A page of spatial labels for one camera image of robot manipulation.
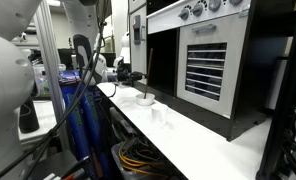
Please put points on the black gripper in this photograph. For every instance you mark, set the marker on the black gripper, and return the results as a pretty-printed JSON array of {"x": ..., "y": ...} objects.
[{"x": 128, "y": 78}]

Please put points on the brown wooden spoon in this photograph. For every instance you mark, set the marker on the brown wooden spoon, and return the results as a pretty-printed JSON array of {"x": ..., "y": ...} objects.
[{"x": 148, "y": 72}]

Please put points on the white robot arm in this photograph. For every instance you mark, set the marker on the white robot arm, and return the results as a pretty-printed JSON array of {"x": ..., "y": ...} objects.
[{"x": 16, "y": 83}]

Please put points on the white bowl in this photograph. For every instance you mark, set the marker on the white bowl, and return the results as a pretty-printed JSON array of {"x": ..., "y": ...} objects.
[{"x": 145, "y": 99}]

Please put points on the toy kitchen stove unit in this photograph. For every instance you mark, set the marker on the toy kitchen stove unit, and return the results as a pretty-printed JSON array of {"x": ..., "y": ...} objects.
[{"x": 215, "y": 61}]

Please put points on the black water bottle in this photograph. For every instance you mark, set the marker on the black water bottle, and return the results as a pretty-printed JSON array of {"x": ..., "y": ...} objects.
[{"x": 28, "y": 121}]

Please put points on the aluminium frame post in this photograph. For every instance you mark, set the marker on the aluminium frame post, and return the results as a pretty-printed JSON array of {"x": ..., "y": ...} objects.
[{"x": 50, "y": 55}]

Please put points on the bin with yellow cables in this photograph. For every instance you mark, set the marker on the bin with yellow cables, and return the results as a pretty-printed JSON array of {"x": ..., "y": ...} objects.
[{"x": 136, "y": 160}]

